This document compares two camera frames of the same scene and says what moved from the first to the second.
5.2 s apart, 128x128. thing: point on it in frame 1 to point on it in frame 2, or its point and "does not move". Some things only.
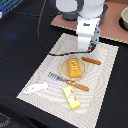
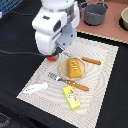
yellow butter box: [71, 97] does not move
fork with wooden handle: [74, 84] does not move
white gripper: [89, 32] to [56, 29]
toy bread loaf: [75, 71] does not move
